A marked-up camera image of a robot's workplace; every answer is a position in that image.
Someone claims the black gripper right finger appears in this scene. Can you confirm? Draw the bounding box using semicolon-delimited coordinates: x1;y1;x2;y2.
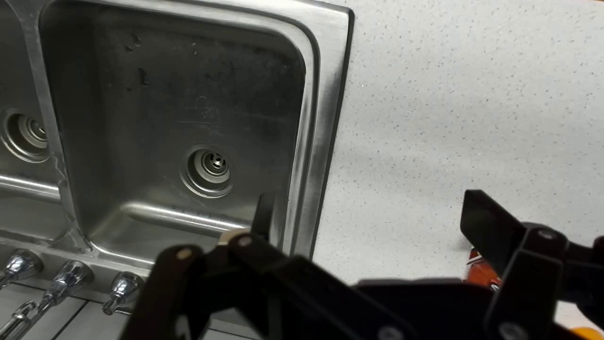
459;187;604;340

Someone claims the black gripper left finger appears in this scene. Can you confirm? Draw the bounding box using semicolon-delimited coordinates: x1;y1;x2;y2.
119;191;417;340

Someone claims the red doritos chip bag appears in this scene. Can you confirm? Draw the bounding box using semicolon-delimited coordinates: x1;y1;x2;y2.
468;248;508;293

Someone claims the metal sink drain strainer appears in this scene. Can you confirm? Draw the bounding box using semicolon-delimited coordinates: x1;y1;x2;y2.
0;110;51;165
180;148;236;201

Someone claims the stainless steel double sink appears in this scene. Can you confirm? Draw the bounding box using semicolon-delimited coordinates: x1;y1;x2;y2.
0;0;357;299

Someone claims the chrome gooseneck faucet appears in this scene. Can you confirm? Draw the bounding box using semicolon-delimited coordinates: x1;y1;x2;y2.
0;261;95;338

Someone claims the chrome faucet handle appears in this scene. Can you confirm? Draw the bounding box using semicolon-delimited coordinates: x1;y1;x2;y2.
100;270;146;318
0;250;46;289

